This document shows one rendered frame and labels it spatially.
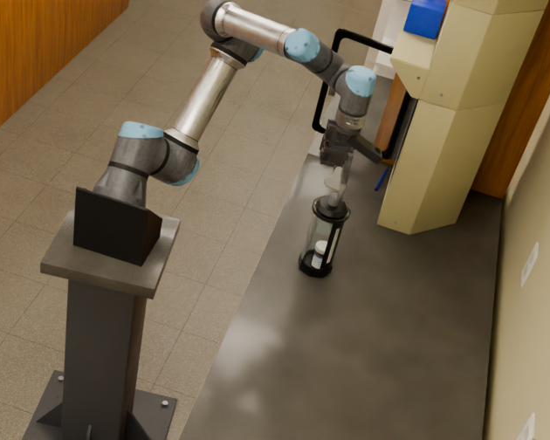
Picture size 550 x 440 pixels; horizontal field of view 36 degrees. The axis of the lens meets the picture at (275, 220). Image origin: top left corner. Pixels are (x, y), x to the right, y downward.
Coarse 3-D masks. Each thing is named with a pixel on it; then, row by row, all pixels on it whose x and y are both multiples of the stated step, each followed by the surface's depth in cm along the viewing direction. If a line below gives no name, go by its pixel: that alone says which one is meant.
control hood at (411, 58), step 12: (408, 36) 249; (420, 36) 250; (396, 48) 241; (408, 48) 242; (420, 48) 244; (432, 48) 245; (396, 60) 235; (408, 60) 236; (420, 60) 238; (396, 72) 238; (408, 72) 237; (420, 72) 236; (408, 84) 239; (420, 84) 238
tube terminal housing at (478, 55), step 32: (448, 32) 227; (480, 32) 225; (512, 32) 230; (448, 64) 232; (480, 64) 232; (512, 64) 239; (448, 96) 238; (480, 96) 241; (416, 128) 246; (448, 128) 243; (480, 128) 251; (416, 160) 252; (448, 160) 253; (480, 160) 262; (416, 192) 259; (448, 192) 264; (384, 224) 269; (416, 224) 267; (448, 224) 276
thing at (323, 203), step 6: (324, 198) 234; (330, 198) 231; (336, 198) 230; (318, 204) 233; (324, 204) 232; (330, 204) 232; (336, 204) 232; (342, 204) 234; (324, 210) 231; (330, 210) 230; (336, 210) 231; (342, 210) 231; (330, 216) 230; (336, 216) 230; (342, 216) 231
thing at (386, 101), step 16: (352, 32) 272; (352, 48) 274; (368, 48) 272; (352, 64) 277; (368, 64) 275; (384, 64) 272; (384, 80) 276; (400, 80) 273; (336, 96) 286; (384, 96) 279; (400, 96) 276; (336, 112) 289; (368, 112) 284; (384, 112) 282; (368, 128) 287; (384, 128) 285; (384, 144) 288
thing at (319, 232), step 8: (312, 208) 234; (320, 216) 230; (344, 216) 232; (312, 224) 236; (320, 224) 233; (328, 224) 232; (312, 232) 237; (320, 232) 234; (328, 232) 234; (312, 240) 238; (320, 240) 236; (304, 248) 243; (312, 248) 239; (320, 248) 237; (304, 256) 243; (312, 256) 240; (320, 256) 239; (312, 264) 242; (320, 264) 241
